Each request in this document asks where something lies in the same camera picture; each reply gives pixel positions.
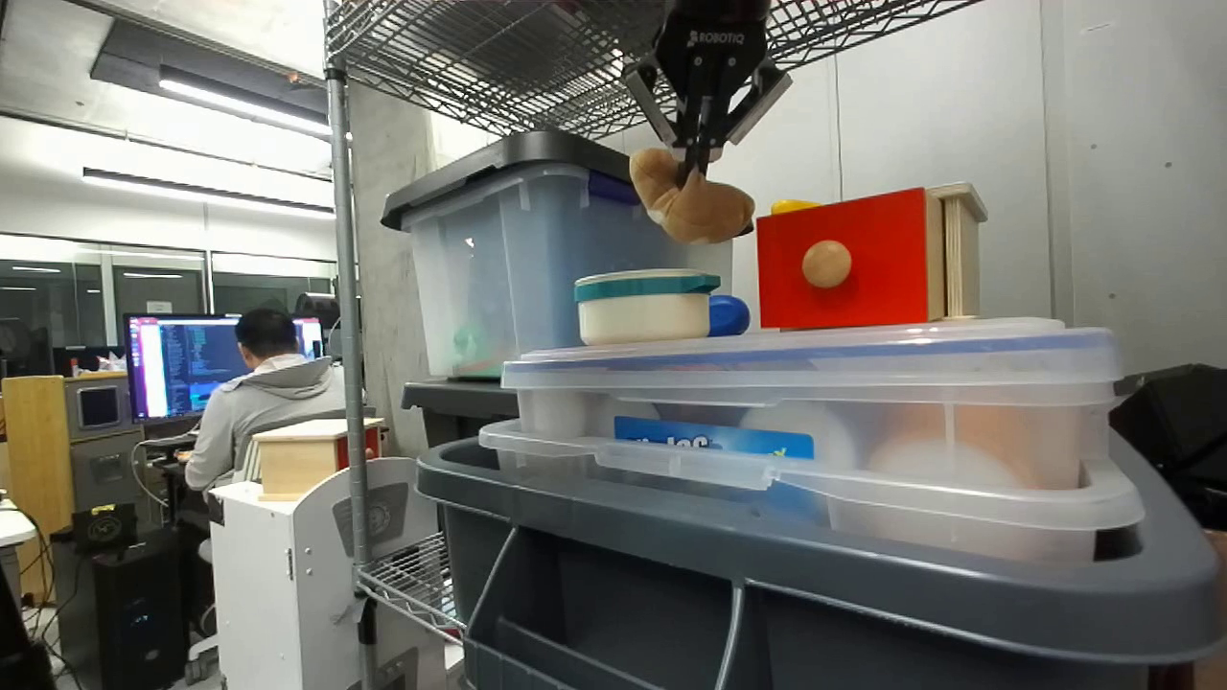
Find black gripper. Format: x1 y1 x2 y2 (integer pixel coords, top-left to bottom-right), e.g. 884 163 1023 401
623 0 797 175

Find brown bread toy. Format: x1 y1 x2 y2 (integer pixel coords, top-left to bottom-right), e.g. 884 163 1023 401
625 140 760 250

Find orange red box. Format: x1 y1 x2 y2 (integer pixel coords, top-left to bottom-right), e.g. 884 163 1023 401
752 184 950 335

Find white bowl teal band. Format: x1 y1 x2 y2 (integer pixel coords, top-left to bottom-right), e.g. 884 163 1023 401
573 264 725 350

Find blue round toy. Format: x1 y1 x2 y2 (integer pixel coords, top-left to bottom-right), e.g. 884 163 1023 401
703 293 755 342

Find clear tote dark grey lid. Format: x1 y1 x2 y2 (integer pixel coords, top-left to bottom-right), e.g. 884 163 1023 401
380 126 760 385

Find clear compartment container blue latches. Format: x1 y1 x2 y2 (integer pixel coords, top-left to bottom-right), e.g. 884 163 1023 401
500 314 1126 493

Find light wooden box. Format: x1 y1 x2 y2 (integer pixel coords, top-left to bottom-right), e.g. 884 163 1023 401
926 179 992 327

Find dark grey storage bin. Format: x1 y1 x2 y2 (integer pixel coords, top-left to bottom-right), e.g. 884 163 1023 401
398 376 514 454

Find long ceiling light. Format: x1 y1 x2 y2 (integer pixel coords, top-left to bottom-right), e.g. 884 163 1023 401
150 65 338 140
76 160 338 217

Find large clear plastic container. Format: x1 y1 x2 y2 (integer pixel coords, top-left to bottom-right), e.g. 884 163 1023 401
476 419 1149 576

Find person in grey hoodie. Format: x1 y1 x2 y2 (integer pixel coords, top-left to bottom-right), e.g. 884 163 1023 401
181 308 383 493

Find grey plastic storage bin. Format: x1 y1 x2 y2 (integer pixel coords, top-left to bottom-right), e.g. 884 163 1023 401
415 432 1227 690

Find beige box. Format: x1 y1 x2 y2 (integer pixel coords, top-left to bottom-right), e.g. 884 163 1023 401
243 414 393 506

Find computer monitor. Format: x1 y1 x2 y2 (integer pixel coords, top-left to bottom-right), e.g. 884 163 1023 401
123 309 331 428

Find white cabinet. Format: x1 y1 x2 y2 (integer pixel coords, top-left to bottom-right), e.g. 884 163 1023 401
207 454 454 690

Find wooden cabinet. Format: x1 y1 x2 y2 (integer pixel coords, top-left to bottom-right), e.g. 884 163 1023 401
0 367 136 540

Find black computer tower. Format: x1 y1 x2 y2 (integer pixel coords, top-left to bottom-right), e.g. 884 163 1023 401
68 502 196 690

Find metal shelf post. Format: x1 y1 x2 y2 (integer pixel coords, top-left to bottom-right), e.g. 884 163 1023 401
324 70 377 572

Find wire basket shelf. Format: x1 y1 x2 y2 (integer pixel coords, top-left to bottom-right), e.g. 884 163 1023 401
354 533 476 649

